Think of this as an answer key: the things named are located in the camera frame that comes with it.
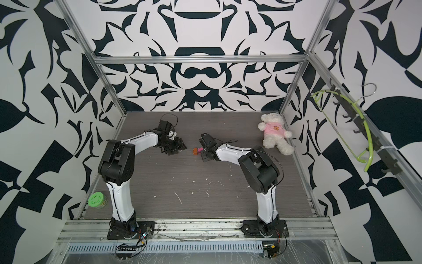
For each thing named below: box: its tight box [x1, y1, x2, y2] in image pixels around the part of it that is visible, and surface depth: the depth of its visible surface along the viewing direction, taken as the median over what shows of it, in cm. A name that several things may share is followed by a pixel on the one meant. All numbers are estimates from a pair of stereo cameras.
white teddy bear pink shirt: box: [257, 112, 295, 156], surface depth 103 cm
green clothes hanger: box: [310, 90, 374, 173], surface depth 56 cm
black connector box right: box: [263, 244, 280, 258], surface depth 73 cm
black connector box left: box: [115, 253, 133, 260], surface depth 70 cm
